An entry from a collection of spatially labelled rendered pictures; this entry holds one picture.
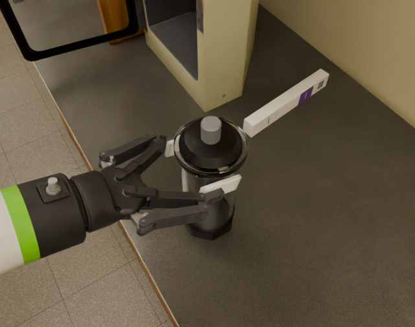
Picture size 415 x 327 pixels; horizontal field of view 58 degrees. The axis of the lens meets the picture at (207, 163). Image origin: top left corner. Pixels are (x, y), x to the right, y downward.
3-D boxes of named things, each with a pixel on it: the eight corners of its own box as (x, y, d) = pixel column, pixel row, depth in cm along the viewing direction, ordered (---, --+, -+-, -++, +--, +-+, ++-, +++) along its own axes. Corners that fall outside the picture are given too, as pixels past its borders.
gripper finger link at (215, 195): (191, 197, 52) (202, 214, 50) (221, 187, 54) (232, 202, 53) (189, 204, 53) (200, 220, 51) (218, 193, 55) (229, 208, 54)
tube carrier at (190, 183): (216, 180, 76) (221, 106, 59) (247, 222, 71) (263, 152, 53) (169, 205, 73) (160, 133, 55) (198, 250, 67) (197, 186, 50)
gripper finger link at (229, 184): (200, 187, 53) (202, 191, 52) (239, 173, 56) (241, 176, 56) (195, 200, 55) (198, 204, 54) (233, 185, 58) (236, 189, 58)
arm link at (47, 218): (21, 218, 51) (43, 276, 46) (8, 159, 42) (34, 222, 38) (66, 204, 54) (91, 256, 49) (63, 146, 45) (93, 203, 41)
